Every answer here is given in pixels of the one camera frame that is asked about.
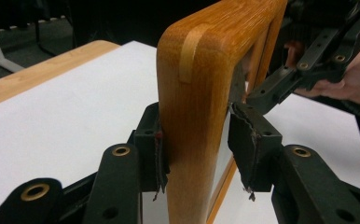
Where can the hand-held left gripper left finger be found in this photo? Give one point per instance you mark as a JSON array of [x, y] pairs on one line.
[[148, 155]]

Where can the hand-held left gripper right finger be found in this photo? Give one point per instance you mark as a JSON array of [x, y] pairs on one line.
[[256, 146]]

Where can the orange wooden frame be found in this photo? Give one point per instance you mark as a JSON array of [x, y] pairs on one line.
[[196, 109]]

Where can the white table mat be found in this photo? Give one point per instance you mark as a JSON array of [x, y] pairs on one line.
[[60, 124]]

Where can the thin black stand leg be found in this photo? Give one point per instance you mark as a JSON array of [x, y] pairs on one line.
[[41, 40]]

